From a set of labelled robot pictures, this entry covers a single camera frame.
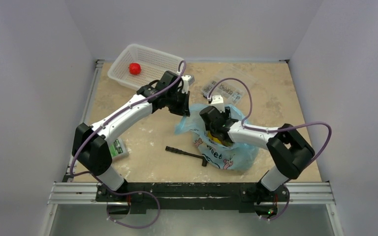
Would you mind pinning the light blue plastic bag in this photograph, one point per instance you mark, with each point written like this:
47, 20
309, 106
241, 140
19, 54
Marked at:
238, 156

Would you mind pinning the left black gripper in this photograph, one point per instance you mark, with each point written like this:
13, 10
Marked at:
184, 109

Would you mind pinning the aluminium frame rail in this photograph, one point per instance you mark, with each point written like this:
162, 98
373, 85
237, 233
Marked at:
69, 191

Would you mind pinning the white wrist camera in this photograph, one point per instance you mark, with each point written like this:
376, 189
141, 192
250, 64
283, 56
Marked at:
185, 83
217, 102

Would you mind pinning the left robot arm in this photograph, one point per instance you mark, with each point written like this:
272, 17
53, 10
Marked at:
92, 142

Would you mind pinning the green label clear small box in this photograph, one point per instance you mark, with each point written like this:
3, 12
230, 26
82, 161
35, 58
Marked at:
118, 150

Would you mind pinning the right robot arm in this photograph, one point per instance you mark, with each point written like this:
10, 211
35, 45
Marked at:
290, 152

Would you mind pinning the red fake fruit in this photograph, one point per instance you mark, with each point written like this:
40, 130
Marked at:
134, 68

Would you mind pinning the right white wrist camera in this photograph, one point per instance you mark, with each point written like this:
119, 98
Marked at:
217, 102

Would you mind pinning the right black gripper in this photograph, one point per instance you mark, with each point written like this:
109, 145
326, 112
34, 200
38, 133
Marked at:
215, 129

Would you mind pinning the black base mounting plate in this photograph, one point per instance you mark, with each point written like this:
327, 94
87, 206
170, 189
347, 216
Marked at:
139, 197

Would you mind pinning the clear plastic screw organizer box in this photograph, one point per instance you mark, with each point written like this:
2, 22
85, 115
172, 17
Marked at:
232, 91

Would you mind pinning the yellow fake fruit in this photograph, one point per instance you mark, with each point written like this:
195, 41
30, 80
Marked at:
214, 139

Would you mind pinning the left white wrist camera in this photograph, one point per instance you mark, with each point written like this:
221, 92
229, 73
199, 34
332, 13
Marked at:
185, 83

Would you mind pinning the black T-handle tool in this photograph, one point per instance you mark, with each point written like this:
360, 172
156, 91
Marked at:
178, 151

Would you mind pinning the white perforated plastic basket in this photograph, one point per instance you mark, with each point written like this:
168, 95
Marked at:
153, 63

